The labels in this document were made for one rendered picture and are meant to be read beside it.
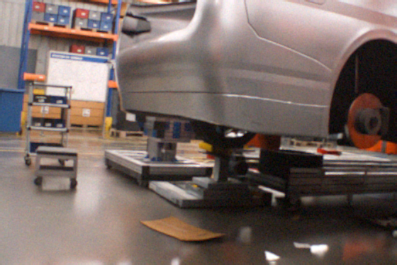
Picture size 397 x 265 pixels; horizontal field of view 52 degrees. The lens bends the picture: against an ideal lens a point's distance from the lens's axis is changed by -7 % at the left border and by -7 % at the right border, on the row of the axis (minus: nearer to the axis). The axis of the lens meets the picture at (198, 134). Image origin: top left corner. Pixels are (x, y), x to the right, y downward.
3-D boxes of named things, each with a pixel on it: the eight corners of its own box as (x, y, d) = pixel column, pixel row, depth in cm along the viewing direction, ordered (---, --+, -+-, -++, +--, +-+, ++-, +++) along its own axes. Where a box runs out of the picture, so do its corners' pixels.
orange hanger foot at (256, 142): (266, 149, 401) (269, 112, 399) (237, 144, 448) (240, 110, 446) (280, 150, 408) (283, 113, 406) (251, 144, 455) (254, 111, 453)
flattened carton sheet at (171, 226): (193, 245, 262) (194, 240, 262) (139, 223, 302) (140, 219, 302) (226, 238, 283) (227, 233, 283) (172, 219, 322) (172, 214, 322)
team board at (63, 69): (42, 136, 900) (49, 46, 890) (39, 134, 944) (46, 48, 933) (107, 139, 975) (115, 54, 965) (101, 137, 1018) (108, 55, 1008)
